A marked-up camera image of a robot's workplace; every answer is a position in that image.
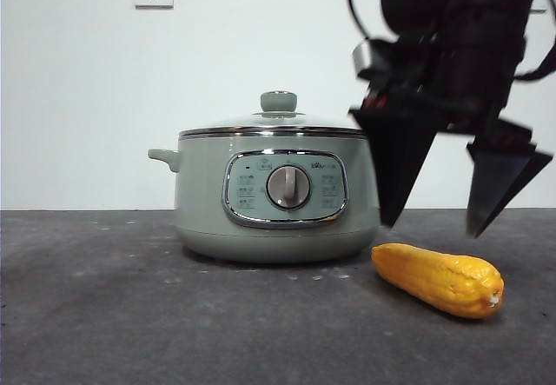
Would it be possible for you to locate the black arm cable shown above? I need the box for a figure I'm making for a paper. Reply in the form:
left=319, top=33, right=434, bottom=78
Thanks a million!
left=514, top=0, right=556, bottom=82

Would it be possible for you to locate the glass lid with green knob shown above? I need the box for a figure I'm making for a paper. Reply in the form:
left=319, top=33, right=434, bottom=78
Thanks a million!
left=180, top=90, right=366, bottom=139

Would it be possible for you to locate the black camera cable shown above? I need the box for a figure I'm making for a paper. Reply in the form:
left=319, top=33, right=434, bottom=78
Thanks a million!
left=346, top=0, right=373, bottom=41

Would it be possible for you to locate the yellow corn cob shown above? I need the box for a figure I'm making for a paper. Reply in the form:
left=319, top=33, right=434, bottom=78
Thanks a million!
left=371, top=242, right=506, bottom=320

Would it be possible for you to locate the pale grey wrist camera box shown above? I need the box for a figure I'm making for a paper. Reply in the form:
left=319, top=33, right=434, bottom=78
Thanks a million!
left=352, top=41, right=375, bottom=76

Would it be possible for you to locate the pale green electric pot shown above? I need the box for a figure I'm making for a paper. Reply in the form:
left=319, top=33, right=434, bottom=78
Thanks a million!
left=147, top=135, right=383, bottom=265

